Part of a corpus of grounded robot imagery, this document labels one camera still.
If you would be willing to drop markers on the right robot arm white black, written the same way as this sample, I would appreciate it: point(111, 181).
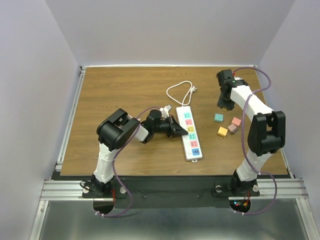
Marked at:
point(266, 135)

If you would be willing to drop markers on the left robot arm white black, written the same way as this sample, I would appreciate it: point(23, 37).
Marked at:
point(115, 133)

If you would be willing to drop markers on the white power strip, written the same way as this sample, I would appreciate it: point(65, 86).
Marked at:
point(191, 143)

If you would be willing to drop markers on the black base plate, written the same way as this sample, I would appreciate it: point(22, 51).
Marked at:
point(162, 192)

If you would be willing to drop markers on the yellow charger plug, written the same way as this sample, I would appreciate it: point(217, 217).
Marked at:
point(222, 132)

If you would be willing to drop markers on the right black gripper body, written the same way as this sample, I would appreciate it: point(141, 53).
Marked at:
point(223, 101)

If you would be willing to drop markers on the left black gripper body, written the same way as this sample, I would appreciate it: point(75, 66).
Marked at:
point(163, 126)

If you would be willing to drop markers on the pink orange charger plug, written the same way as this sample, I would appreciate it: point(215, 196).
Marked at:
point(236, 121)

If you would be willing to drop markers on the brown pink charger plug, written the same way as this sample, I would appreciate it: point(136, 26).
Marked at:
point(232, 129)

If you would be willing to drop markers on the teal charger plug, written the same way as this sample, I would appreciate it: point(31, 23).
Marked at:
point(218, 118)

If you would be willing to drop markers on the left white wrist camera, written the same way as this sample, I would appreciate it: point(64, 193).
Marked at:
point(165, 111)

